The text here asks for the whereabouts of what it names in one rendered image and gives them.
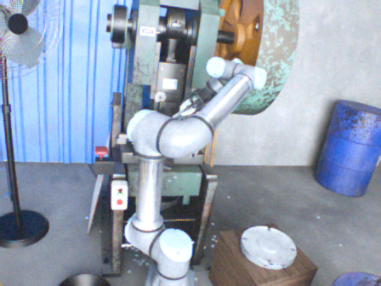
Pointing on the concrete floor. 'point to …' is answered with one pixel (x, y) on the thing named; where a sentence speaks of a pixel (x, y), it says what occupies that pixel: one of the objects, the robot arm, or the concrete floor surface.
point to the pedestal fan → (14, 223)
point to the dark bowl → (85, 280)
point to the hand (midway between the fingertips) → (183, 111)
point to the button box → (117, 197)
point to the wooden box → (237, 270)
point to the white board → (98, 185)
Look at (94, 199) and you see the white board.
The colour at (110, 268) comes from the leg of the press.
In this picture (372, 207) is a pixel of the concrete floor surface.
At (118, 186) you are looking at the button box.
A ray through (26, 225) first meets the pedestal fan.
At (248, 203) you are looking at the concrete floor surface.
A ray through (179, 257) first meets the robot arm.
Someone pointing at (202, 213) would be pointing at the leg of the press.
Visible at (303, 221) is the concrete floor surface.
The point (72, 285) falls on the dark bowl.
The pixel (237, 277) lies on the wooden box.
